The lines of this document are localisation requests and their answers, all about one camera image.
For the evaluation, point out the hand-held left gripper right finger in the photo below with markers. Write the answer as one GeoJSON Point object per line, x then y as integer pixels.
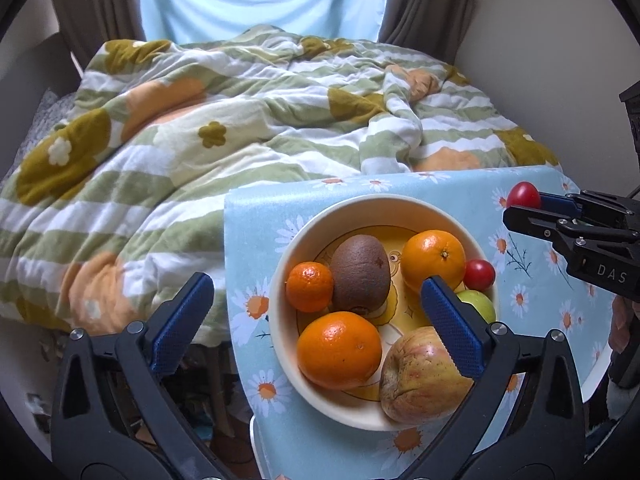
{"type": "Point", "coordinates": [447, 320]}

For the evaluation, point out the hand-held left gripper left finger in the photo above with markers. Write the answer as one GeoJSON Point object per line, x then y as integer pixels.
{"type": "Point", "coordinates": [182, 320]}

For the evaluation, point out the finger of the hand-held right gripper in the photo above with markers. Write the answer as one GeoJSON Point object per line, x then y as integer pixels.
{"type": "Point", "coordinates": [560, 202]}
{"type": "Point", "coordinates": [530, 222]}

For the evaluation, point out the red cherry tomato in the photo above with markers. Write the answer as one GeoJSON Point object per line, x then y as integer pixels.
{"type": "Point", "coordinates": [480, 274]}
{"type": "Point", "coordinates": [523, 194]}

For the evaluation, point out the small green fruit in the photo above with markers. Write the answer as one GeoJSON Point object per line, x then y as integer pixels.
{"type": "Point", "coordinates": [481, 306]}

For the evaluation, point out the yellow red apple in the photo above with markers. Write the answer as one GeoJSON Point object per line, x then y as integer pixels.
{"type": "Point", "coordinates": [415, 380]}

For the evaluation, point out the medium orange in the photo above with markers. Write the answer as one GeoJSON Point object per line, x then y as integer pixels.
{"type": "Point", "coordinates": [339, 350]}

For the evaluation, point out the cream bowl with duck print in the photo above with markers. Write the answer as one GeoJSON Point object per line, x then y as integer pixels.
{"type": "Point", "coordinates": [300, 375]}

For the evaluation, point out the small tangerine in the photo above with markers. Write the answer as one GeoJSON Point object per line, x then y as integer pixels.
{"type": "Point", "coordinates": [309, 286]}

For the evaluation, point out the person's right hand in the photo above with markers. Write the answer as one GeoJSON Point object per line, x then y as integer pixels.
{"type": "Point", "coordinates": [624, 327]}

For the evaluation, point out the large orange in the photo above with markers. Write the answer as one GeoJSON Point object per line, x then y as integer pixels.
{"type": "Point", "coordinates": [434, 259]}

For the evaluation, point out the blue daisy print tablecloth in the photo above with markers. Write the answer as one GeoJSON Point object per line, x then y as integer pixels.
{"type": "Point", "coordinates": [545, 290]}

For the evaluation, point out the brown kiwi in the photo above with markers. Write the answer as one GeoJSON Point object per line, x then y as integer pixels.
{"type": "Point", "coordinates": [361, 272]}

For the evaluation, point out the black device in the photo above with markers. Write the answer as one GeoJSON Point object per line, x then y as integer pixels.
{"type": "Point", "coordinates": [634, 130]}

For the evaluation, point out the green striped flower blanket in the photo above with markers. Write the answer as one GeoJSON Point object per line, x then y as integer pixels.
{"type": "Point", "coordinates": [215, 125]}

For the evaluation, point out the brown curtain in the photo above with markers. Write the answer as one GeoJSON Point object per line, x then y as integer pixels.
{"type": "Point", "coordinates": [430, 5]}
{"type": "Point", "coordinates": [100, 10]}

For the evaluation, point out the grey patterned bed sheet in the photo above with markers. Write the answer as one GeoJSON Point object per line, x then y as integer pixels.
{"type": "Point", "coordinates": [42, 120]}

